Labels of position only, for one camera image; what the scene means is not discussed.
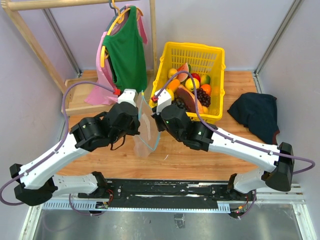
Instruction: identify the clear zip top bag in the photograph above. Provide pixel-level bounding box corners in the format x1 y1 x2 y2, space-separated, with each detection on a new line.
133 91 161 158

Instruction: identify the papaya slice toy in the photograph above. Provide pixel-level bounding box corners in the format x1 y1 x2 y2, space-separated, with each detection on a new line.
175 84 204 114

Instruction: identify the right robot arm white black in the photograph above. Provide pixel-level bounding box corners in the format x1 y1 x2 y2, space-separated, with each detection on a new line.
151 104 294 200

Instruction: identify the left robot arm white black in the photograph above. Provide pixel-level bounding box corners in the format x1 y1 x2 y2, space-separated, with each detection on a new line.
10 101 140 206

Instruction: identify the green tank top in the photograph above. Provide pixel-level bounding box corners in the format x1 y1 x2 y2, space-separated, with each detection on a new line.
102 5 147 96

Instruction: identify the dark blue grape bunch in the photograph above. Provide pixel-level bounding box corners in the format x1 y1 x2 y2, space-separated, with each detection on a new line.
171 98 188 112

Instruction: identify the yellow lemon toy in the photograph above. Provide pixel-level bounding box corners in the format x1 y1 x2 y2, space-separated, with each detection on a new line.
166 88 175 101

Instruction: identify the orange mango toy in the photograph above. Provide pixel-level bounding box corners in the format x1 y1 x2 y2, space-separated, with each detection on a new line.
166 78 181 93

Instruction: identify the pink shirt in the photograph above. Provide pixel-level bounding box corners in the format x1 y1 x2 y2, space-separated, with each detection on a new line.
84 4 149 106

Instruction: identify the yellow apple toy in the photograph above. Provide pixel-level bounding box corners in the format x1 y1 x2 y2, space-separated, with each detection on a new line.
184 78 200 92

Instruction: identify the watermelon slice toy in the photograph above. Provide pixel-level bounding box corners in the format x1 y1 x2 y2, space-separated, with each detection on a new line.
176 62 191 83

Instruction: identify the yellow peach toy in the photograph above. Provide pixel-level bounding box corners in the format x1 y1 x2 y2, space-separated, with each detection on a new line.
167 68 178 79

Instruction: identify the orange fruit toy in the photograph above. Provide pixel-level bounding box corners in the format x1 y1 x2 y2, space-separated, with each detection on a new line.
200 84 212 96

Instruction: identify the red apple toy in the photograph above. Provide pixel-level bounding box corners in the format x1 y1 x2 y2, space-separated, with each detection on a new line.
191 73 201 83

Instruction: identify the green red mango toy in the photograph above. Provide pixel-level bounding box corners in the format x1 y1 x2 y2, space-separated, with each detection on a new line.
200 74 211 86

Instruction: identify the wooden clothes rack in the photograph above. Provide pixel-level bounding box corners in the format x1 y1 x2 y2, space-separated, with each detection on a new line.
1 0 158 117

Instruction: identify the yellow plastic basket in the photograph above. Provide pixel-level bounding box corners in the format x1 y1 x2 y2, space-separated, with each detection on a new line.
151 41 226 125

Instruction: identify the dark navy cloth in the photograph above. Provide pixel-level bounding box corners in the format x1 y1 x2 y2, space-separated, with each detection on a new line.
227 92 280 145

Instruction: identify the yellow clothes hanger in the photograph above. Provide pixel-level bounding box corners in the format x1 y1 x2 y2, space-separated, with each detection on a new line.
99 0 148 69

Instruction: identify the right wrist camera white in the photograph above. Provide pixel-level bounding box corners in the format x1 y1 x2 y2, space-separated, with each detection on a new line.
154 89 172 115

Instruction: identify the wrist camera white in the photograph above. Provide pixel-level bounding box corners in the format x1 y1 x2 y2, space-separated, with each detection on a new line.
117 88 138 106
154 89 172 115

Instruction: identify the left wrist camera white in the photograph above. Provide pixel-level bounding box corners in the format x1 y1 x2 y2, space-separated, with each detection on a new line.
117 88 138 106

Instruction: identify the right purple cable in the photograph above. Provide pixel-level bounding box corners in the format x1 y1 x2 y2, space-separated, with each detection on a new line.
151 70 316 218

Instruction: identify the purple cable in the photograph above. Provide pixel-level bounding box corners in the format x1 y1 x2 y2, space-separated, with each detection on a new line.
0 80 120 217
151 70 316 218

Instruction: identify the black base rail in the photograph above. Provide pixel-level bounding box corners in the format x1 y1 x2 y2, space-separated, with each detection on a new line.
69 178 251 215

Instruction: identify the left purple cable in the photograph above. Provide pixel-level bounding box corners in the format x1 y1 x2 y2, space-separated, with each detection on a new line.
0 80 120 217

